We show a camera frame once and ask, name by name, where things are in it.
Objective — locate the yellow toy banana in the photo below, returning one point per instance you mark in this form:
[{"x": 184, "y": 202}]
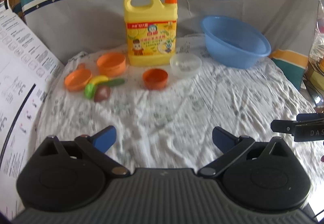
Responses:
[{"x": 100, "y": 79}]

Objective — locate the brown toy vegetable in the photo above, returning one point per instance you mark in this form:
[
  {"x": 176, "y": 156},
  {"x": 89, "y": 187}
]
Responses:
[{"x": 102, "y": 93}]

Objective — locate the orange toy pan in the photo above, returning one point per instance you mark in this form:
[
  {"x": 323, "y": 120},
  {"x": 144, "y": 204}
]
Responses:
[{"x": 77, "y": 78}]

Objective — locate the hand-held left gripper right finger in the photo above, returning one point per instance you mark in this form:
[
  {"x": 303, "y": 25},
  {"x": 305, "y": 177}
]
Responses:
[{"x": 222, "y": 139}]

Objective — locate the green toy pepper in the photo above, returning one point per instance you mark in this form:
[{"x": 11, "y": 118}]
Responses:
[{"x": 90, "y": 90}]

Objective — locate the pale yellow box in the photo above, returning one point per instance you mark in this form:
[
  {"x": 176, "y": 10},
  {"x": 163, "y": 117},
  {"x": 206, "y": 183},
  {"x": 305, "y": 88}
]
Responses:
[{"x": 316, "y": 74}]

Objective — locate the clear plastic bag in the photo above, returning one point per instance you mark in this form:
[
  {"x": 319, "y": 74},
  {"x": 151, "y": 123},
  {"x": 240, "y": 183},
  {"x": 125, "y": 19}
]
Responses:
[{"x": 319, "y": 36}]

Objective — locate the green toy cucumber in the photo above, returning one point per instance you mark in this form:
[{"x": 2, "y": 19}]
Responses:
[{"x": 116, "y": 82}]

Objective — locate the teal grey striped blanket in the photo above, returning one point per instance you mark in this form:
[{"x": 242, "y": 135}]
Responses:
[{"x": 88, "y": 4}]

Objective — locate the blue plastic basin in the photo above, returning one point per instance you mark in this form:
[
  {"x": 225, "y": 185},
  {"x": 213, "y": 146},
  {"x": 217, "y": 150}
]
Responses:
[{"x": 235, "y": 44}]

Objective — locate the clear plastic bowl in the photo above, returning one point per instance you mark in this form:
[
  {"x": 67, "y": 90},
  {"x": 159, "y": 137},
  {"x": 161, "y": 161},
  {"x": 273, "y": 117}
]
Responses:
[{"x": 185, "y": 63}]

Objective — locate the light orange toy bowl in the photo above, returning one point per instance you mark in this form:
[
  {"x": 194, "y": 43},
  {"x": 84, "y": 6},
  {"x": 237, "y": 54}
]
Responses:
[{"x": 111, "y": 63}]

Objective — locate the white printed instruction sheet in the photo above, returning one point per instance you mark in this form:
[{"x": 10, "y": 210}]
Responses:
[{"x": 17, "y": 82}]

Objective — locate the dark orange toy cup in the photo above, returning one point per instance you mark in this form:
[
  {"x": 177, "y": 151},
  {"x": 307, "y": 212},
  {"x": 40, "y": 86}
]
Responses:
[{"x": 155, "y": 78}]

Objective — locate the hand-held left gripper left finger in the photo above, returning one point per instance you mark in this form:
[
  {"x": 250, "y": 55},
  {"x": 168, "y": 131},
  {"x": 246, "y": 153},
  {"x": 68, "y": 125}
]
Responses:
[{"x": 104, "y": 138}]

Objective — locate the white printed cloth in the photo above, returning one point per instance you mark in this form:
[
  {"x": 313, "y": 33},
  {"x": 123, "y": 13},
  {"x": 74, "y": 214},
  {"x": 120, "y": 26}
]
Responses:
[{"x": 177, "y": 107}]

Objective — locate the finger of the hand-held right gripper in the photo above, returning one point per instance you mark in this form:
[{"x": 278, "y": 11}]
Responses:
[
  {"x": 311, "y": 117},
  {"x": 281, "y": 126}
]

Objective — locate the black flat device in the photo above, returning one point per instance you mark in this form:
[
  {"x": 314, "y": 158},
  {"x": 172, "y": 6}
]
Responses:
[{"x": 315, "y": 95}]

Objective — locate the yellow detergent jug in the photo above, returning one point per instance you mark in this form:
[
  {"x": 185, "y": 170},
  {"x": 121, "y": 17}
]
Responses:
[{"x": 150, "y": 31}]

